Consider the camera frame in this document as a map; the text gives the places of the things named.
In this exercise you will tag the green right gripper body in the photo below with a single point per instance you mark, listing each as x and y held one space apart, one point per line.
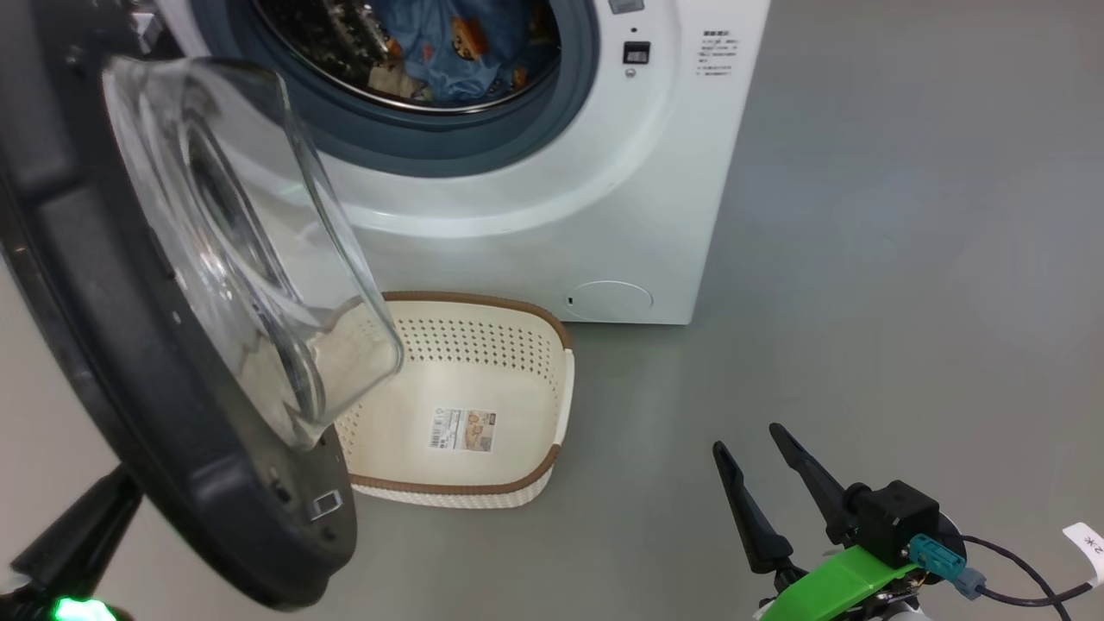
828 586

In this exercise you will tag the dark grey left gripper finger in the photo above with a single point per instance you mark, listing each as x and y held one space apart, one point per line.
82 543

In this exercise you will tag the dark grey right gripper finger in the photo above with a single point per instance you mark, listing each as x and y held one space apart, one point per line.
755 526
815 487

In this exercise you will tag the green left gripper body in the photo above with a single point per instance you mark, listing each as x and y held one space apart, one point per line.
78 611

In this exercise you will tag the black round glass washer door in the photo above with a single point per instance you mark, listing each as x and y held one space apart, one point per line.
129 345

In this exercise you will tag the light blue garment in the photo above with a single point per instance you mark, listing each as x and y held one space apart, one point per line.
448 82

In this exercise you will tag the blue cream cartoon print garment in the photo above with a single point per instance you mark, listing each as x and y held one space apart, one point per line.
470 39

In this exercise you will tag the white front-load washing machine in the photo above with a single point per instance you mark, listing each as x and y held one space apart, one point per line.
552 216

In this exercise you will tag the washing machine drum opening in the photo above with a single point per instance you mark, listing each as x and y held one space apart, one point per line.
328 43

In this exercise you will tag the round white filter cover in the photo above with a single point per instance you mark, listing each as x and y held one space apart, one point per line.
611 300

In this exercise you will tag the cream perforated laundry basket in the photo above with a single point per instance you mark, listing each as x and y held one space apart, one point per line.
517 371

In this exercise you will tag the white product label sticker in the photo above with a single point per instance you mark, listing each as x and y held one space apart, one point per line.
462 429

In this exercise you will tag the printed warning text label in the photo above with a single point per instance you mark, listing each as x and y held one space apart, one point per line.
718 53

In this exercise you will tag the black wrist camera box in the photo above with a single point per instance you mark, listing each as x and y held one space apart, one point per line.
897 517

